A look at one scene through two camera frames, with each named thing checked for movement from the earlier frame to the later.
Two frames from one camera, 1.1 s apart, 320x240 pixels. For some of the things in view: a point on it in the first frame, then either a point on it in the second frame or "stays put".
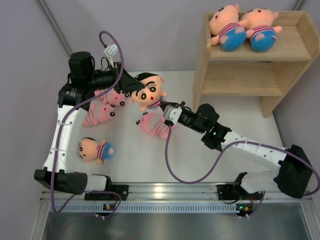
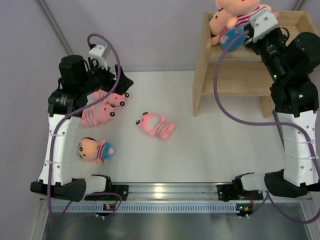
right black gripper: [163, 104] → [250, 44]
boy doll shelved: [227, 32] stays put
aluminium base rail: [179, 198] stays put
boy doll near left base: [90, 150] stays put
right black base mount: [236, 192] stays put
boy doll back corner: [151, 94] → [239, 12]
